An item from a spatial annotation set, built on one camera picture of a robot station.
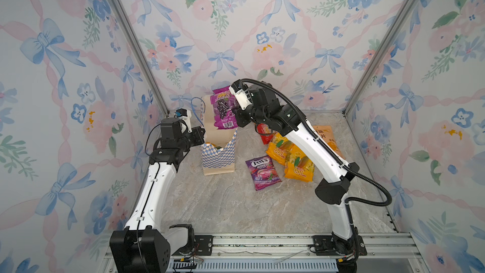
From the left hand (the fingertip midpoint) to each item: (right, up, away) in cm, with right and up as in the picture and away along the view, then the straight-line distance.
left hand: (205, 128), depth 78 cm
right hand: (+12, +8, -7) cm, 16 cm away
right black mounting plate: (+47, -46, -5) cm, 66 cm away
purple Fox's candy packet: (+25, -21, +14) cm, 36 cm away
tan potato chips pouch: (+63, -1, +31) cm, 70 cm away
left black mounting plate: (0, -46, -4) cm, 46 cm away
